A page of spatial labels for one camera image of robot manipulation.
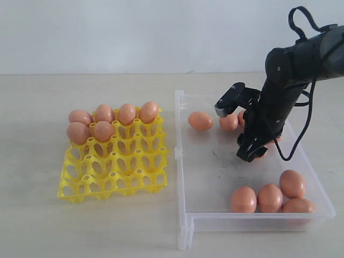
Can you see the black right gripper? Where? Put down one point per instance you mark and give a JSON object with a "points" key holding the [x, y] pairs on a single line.
{"points": [[263, 123]]}

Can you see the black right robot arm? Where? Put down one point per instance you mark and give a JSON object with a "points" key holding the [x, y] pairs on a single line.
{"points": [[289, 71]]}

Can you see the clear plastic bin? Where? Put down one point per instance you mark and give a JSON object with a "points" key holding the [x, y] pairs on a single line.
{"points": [[209, 172]]}

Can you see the yellow plastic egg tray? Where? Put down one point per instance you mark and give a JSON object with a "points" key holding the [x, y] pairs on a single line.
{"points": [[134, 159]]}

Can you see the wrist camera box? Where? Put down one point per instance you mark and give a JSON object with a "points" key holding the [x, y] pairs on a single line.
{"points": [[237, 95]]}

